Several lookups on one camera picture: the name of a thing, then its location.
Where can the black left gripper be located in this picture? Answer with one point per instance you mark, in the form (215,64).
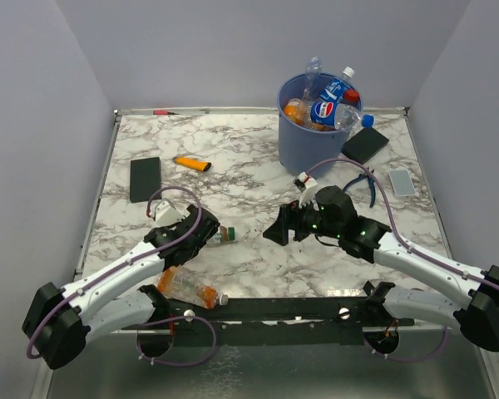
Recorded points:
(202,243)

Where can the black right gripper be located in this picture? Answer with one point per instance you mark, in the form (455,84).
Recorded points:
(289,218)

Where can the orange bottle white cap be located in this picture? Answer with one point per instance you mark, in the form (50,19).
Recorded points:
(181,284)

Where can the small orange juice bottle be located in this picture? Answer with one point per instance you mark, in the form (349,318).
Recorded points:
(307,121)

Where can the Pepsi bottle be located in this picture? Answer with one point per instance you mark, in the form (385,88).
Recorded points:
(341,117)

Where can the blue label water bottle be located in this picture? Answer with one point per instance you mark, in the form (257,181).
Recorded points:
(335,89)

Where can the red cap tea bottle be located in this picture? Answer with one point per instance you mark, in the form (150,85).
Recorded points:
(351,97)

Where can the small clear crushed bottle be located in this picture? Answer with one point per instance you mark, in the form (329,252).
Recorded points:
(311,78)

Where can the orange bottle front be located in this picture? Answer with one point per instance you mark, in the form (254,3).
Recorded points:
(295,112)

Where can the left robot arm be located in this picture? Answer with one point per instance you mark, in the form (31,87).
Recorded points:
(108,282)

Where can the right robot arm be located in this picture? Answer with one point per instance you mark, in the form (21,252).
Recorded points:
(461,297)

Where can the blue plastic bin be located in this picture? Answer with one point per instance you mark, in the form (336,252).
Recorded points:
(301,148)

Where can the black box left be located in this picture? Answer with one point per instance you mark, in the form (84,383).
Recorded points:
(145,179)

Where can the black box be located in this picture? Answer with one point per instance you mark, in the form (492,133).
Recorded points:
(364,145)
(145,179)

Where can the orange utility knife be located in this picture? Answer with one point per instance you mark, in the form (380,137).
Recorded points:
(193,164)

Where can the black box right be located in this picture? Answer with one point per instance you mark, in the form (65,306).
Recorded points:
(364,145)

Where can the smartphone grey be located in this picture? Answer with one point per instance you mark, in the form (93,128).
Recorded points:
(402,183)

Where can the red marker pen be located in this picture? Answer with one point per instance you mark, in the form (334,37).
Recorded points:
(164,113)

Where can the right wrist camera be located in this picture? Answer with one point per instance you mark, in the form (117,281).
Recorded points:
(308,187)

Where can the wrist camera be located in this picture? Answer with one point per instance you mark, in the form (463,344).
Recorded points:
(165,214)
(308,187)

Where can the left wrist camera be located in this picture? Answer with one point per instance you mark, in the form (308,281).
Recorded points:
(165,214)

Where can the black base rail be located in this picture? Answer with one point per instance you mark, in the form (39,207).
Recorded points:
(163,323)

